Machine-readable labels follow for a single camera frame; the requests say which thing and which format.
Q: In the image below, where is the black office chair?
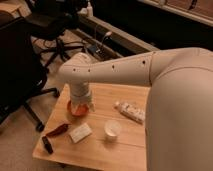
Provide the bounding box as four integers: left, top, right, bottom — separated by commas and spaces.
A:
0, 10, 60, 132
24, 0, 87, 67

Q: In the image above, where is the white paper cup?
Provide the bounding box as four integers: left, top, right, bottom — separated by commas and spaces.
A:
104, 120, 122, 141

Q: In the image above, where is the wooden table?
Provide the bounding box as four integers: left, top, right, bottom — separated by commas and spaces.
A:
33, 84, 149, 171

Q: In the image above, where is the black eraser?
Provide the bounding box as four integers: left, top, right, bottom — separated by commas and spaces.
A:
42, 136, 53, 154

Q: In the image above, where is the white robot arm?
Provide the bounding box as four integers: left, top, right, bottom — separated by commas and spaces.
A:
59, 47, 213, 171

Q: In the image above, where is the white spray bottle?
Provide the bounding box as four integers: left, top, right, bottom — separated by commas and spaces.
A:
87, 0, 93, 17

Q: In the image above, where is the orange bowl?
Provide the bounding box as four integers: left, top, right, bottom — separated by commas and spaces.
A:
67, 101, 89, 117

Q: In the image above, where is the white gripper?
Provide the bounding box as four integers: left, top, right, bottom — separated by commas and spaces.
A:
69, 83, 95, 112

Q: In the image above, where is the white paper card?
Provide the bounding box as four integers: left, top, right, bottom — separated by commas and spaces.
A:
69, 123, 92, 143

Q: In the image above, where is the black office chair left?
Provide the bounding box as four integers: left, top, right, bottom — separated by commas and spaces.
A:
0, 10, 60, 132

